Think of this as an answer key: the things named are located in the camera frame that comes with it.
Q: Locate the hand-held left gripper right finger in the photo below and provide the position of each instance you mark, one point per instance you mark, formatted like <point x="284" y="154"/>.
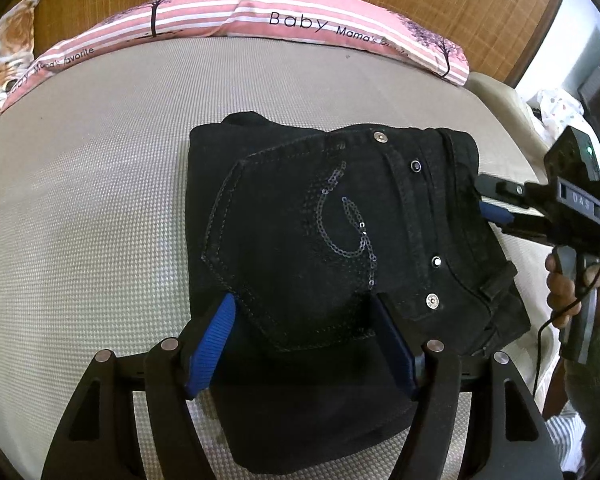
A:
<point x="395" y="345"/>

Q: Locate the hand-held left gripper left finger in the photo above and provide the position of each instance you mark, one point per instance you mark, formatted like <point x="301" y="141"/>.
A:
<point x="212" y="345"/>

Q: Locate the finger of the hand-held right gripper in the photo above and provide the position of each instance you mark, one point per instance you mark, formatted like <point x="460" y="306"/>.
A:
<point x="510" y="189"/>
<point x="495" y="212"/>

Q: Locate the black pants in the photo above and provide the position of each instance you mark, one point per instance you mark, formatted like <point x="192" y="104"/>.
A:
<point x="330" y="220"/>

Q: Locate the person's right hand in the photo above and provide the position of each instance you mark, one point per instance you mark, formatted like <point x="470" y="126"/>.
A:
<point x="560" y="290"/>

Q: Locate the beige mattress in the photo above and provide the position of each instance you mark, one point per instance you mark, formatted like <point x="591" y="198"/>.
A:
<point x="510" y="125"/>

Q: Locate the white dotted cloth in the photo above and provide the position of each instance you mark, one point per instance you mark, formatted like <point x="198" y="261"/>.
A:
<point x="560" y="107"/>

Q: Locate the grey mesh bed mat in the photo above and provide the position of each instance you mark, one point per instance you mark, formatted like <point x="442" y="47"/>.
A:
<point x="105" y="210"/>

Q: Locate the grey striped cloth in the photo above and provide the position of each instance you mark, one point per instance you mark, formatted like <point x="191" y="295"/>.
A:
<point x="565" y="445"/>

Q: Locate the pink striped pillow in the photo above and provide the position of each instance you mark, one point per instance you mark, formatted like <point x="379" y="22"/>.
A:
<point x="205" y="15"/>

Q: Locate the floral patterned cushion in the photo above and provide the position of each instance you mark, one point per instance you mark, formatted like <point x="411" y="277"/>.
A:
<point x="10" y="55"/>

